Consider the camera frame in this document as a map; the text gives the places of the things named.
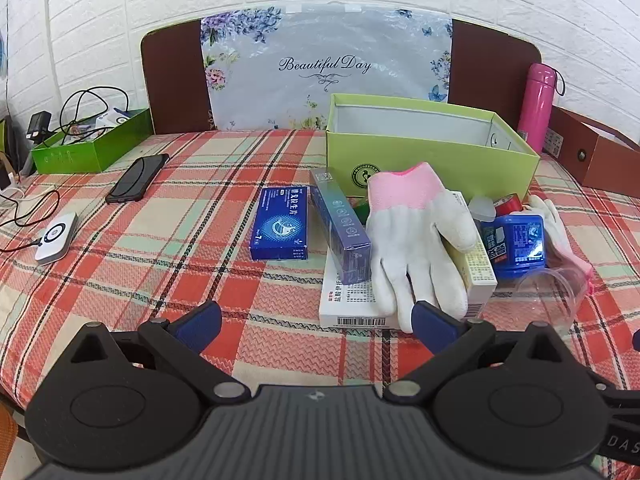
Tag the plaid bed sheet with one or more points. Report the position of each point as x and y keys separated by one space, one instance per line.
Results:
x=175 y=270

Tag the dark blue long box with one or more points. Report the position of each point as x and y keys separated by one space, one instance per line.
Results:
x=340 y=220

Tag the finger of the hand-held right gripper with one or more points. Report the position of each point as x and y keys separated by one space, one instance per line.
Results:
x=636 y=341

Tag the red tape roll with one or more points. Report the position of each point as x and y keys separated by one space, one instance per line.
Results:
x=507 y=205

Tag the black smartphone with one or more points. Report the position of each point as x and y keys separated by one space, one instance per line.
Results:
x=135 y=177

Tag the small green box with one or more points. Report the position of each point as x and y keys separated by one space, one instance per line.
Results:
x=361 y=210

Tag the white glove pink cuff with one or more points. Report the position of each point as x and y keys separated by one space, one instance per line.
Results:
x=410 y=240
x=550 y=220

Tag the dark green tray box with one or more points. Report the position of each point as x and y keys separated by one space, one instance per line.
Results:
x=100 y=152

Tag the brown wooden headboard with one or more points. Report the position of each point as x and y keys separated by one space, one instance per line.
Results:
x=170 y=75

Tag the clear plastic cup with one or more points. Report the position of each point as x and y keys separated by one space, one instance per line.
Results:
x=560 y=300

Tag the brown cardboard box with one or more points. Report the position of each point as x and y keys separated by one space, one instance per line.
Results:
x=600 y=160

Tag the pale olive long box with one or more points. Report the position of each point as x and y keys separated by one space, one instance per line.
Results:
x=477 y=270

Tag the white medicine box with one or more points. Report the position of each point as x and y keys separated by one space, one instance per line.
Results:
x=350 y=305

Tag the blue plastic container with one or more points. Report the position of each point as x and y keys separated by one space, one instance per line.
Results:
x=515 y=245

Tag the white pocket router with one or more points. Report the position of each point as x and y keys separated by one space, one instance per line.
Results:
x=55 y=237

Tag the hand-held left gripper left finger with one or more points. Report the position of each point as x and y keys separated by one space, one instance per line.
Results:
x=200 y=322

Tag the white round-button device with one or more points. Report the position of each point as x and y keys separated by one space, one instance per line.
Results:
x=117 y=117

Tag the light green cardboard box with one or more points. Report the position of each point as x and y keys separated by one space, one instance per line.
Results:
x=440 y=160

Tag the blue medicine box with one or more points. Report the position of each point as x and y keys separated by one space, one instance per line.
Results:
x=280 y=225

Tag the floral plastic bag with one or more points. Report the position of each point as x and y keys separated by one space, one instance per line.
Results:
x=300 y=100

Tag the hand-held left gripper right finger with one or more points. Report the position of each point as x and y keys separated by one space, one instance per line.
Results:
x=430 y=320

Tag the pink thermos bottle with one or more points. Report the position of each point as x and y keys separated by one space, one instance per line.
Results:
x=537 y=105

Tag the black charger adapter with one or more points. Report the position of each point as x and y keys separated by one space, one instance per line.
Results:
x=37 y=127

